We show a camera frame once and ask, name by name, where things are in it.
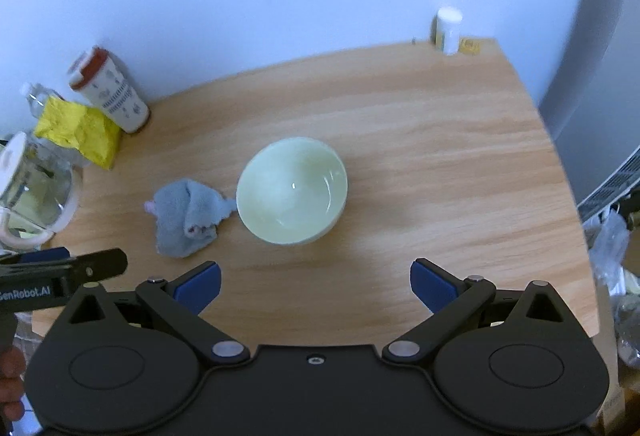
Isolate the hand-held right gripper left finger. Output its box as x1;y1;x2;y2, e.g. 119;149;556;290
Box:
64;260;251;369

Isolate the person's left hand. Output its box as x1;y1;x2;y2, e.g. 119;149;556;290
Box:
0;345;26;422

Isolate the crumpled yellow bag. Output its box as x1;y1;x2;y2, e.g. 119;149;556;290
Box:
34;96;123;171

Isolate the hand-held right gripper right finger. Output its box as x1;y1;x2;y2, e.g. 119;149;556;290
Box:
382;258;582;368

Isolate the white appliance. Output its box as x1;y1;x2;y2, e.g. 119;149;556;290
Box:
537;0;640;219

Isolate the pale green bowl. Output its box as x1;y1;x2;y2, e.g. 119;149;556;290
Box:
236;136;349;246

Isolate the clear plastic bag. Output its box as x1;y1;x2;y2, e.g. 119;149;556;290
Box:
587;208;632;297

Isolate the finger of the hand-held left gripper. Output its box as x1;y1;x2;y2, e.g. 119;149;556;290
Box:
0;248;128;295
0;246;70;267

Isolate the patterned tumbler with red lid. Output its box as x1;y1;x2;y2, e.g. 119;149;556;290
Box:
67;45;152;134

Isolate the clear plastic water bottle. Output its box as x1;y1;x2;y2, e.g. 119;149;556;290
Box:
20;82;66;122

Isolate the small white jar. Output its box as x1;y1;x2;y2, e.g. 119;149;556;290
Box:
432;7;463;56

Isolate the glass kettle with white lid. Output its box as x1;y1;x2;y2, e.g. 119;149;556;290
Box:
0;132;83;251

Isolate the crumpled white bag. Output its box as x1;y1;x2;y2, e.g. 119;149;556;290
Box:
12;313;51;357

